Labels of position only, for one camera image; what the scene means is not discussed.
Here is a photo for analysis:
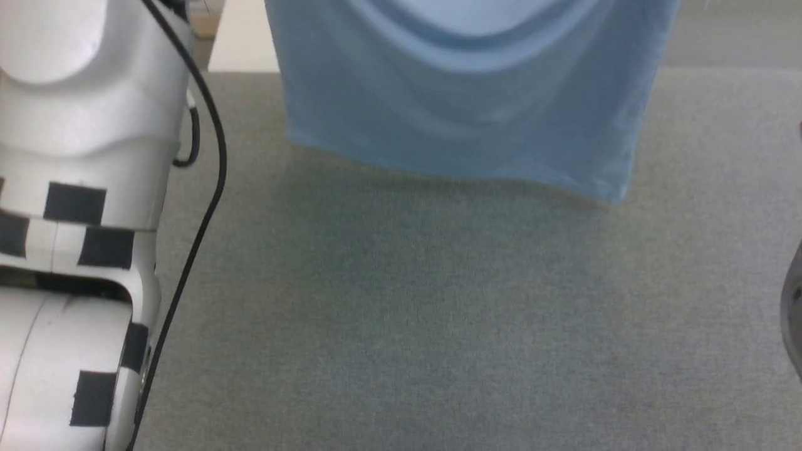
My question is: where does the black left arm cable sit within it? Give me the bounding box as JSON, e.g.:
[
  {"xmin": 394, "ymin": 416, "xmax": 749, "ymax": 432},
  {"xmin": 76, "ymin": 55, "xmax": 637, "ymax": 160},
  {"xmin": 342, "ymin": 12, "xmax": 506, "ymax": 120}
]
[{"xmin": 125, "ymin": 0, "xmax": 228, "ymax": 451}]

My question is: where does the short black looped cable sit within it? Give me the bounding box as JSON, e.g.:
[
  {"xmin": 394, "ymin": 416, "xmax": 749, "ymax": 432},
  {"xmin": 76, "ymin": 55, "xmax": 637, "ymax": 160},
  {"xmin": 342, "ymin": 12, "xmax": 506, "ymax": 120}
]
[{"xmin": 172, "ymin": 105, "xmax": 202, "ymax": 168}]

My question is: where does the white box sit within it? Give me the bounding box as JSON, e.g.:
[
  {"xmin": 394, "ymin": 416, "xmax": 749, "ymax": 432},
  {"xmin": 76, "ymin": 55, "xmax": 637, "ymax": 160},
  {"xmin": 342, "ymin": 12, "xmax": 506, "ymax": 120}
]
[{"xmin": 209, "ymin": 0, "xmax": 281, "ymax": 73}]

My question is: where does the light blue polo shirt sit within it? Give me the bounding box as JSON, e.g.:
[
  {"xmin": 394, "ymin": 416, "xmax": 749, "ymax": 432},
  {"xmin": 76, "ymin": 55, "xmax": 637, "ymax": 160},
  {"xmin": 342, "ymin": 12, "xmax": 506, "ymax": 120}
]
[{"xmin": 263, "ymin": 0, "xmax": 682, "ymax": 204}]

